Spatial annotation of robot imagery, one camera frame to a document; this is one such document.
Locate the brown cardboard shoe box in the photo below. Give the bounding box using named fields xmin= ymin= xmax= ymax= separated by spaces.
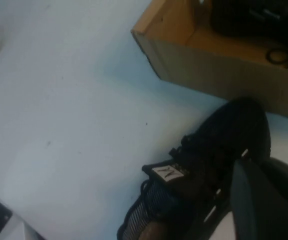
xmin=130 ymin=0 xmax=288 ymax=124

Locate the black mesh sneaker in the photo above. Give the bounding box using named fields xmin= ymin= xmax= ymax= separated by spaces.
xmin=210 ymin=0 xmax=288 ymax=70
xmin=116 ymin=96 xmax=272 ymax=240

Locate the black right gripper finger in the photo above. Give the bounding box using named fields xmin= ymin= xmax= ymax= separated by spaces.
xmin=230 ymin=157 xmax=288 ymax=223

